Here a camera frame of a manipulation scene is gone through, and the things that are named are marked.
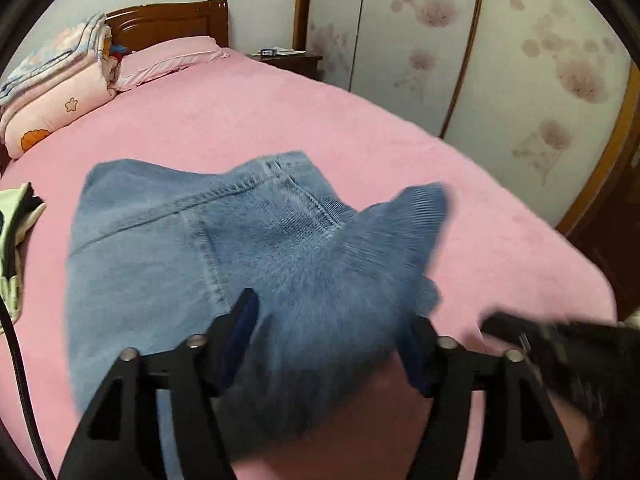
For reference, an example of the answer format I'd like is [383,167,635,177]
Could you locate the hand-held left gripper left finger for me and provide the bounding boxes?
[57,287,261,480]

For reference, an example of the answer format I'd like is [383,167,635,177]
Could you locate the blue denim jeans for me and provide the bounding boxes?
[65,150,452,480]

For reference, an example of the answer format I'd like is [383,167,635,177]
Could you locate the pink cartoon folded quilt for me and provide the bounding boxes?
[0,54,119,160]

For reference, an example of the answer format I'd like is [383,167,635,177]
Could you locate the bed with pink sheet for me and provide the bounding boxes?
[0,47,621,480]

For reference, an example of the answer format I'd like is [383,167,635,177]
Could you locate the pink pillow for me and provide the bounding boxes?
[113,36,232,92]

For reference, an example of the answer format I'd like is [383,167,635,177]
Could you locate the brown wooden headboard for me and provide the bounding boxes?
[104,0,231,54]

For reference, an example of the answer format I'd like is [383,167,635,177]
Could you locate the light green and black garment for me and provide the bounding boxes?
[0,183,47,324]

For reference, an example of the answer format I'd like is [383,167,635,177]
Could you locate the dark wooden nightstand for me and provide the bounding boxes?
[249,52,324,82]

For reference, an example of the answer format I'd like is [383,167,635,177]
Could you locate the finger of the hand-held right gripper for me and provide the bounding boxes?
[479,311,566,362]

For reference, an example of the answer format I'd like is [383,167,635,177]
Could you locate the blue floral folded blanket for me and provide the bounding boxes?
[0,12,114,107]

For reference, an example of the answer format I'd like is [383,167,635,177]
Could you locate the black cable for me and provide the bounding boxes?
[0,284,56,480]

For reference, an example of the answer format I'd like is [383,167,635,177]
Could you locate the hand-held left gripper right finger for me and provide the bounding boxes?
[400,315,584,480]

